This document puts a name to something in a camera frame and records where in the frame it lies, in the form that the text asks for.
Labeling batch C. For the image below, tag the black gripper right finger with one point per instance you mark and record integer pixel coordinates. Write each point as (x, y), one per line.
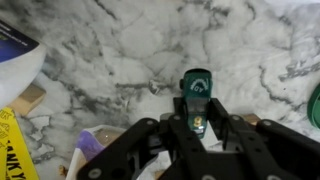
(266, 153)

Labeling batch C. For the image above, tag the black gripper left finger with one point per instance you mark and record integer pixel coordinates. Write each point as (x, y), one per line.
(150, 150)

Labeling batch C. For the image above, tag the green toy car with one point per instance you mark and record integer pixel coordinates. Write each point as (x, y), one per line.
(197, 86)

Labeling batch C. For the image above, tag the small wooden block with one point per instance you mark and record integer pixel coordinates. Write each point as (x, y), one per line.
(251, 118)

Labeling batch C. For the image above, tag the purple snack packet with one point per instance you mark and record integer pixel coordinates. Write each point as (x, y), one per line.
(90, 143)

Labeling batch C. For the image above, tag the green plastic lid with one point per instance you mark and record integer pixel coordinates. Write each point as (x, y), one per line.
(314, 106)

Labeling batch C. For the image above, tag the long wooden block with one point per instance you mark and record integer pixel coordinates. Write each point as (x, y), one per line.
(28, 99)

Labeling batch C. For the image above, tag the yellow printed box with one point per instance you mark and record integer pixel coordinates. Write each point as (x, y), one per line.
(15, 150)

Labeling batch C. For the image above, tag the white bottle blue cap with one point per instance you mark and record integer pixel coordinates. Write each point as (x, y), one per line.
(16, 70)

